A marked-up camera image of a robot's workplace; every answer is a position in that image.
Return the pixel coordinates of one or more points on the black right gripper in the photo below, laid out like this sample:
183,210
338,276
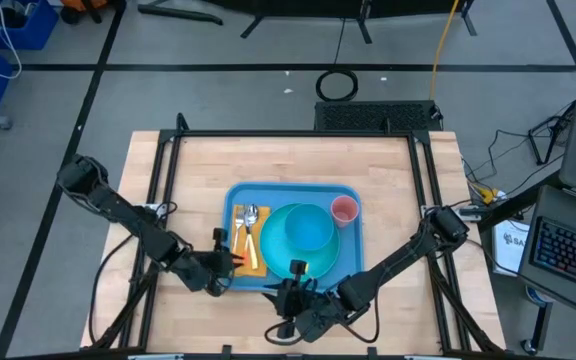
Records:
308,312

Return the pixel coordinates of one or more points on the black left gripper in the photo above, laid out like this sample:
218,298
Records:
208,267

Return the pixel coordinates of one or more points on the yellow cloth napkin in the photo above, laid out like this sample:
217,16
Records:
263,250

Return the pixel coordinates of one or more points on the teal round plate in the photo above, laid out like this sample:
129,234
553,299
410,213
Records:
275,250

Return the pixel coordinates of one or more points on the blue plastic bowl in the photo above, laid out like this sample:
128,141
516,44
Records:
309,227

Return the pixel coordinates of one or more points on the blue plastic tray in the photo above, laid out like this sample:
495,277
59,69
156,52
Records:
278,192

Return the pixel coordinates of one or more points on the pink plastic cup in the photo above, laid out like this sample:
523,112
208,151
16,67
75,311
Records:
344,210

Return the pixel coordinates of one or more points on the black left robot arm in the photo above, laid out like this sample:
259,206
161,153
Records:
118,210

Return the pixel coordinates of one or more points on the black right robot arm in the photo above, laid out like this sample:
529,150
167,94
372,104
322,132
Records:
398,260

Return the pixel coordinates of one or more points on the black perforated computer case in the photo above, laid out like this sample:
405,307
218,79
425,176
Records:
368,116

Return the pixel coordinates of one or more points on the yellow connector plug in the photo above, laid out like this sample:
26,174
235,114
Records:
488,195

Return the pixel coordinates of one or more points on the white box with logo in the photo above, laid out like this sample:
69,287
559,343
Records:
510,250

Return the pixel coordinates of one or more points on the black stand foot bar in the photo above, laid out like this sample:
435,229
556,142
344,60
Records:
178,12

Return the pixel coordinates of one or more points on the blue white round object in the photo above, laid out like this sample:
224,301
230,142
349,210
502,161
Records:
535,296

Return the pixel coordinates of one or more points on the black cart crossbar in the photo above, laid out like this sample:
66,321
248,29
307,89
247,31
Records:
518,202

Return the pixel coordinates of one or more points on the black cart leg with caster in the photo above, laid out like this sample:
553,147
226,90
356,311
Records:
540,325

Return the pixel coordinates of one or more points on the black partition curtain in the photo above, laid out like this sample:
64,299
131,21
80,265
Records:
318,5

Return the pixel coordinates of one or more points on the laptop with backlit keyboard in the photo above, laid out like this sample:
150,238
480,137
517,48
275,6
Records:
568,250

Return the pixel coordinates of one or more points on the orange and black object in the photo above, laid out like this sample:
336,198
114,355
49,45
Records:
85,4

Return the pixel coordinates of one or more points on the black tripod stand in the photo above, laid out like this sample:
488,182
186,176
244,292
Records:
535,145

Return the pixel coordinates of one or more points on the black metal table frame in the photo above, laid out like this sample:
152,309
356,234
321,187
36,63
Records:
268,133

